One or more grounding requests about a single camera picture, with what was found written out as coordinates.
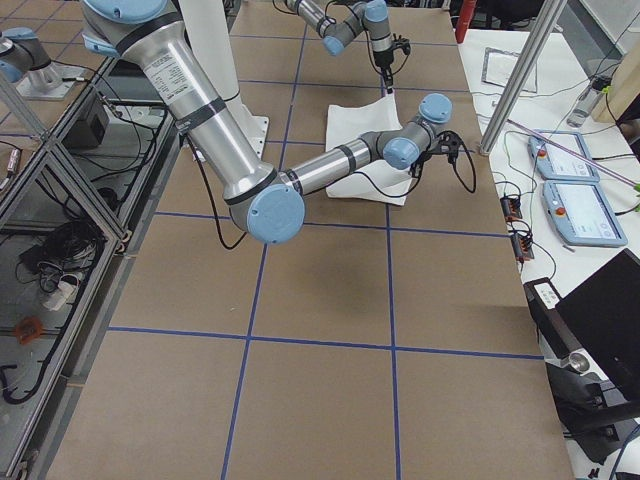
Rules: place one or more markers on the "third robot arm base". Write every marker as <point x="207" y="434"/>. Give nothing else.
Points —
<point x="26" y="63"/>

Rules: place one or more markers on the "aluminium frame post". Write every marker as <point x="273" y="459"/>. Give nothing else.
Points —
<point x="536" y="40"/>

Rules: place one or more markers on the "far blue teach pendant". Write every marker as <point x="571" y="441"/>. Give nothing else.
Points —
<point x="553" y="163"/>

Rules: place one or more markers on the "framed paper sheet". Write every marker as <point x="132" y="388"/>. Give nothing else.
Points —
<point x="498" y="66"/>

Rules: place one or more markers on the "black monitor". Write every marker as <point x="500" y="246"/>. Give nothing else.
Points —
<point x="603" y="315"/>

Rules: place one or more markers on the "black box with label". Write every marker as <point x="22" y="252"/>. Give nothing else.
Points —
<point x="542" y="297"/>

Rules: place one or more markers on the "white long-sleeve printed shirt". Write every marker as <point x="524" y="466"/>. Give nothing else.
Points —
<point x="377" y="180"/>

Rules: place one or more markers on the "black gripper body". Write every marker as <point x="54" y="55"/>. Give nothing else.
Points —
<point x="419" y="163"/>
<point x="383" y="61"/>

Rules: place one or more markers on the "clear water bottle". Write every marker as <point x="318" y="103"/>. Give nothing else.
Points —
<point x="587" y="100"/>

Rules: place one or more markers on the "white power strip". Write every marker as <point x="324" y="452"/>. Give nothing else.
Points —
<point x="65" y="290"/>

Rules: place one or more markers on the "near blue teach pendant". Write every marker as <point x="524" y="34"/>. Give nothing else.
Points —
<point x="581" y="214"/>

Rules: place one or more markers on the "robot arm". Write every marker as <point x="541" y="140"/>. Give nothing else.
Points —
<point x="183" y="49"/>
<point x="339" y="23"/>

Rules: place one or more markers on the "blue teach pendant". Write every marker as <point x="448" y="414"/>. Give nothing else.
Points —
<point x="553" y="163"/>
<point x="581" y="214"/>

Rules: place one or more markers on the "orange black connector block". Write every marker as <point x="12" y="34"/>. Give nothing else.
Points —
<point x="511" y="208"/>

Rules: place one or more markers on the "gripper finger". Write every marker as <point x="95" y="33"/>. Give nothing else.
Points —
<point x="388" y="82"/>

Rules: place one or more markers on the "red cylinder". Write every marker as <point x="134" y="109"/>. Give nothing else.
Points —
<point x="465" y="17"/>

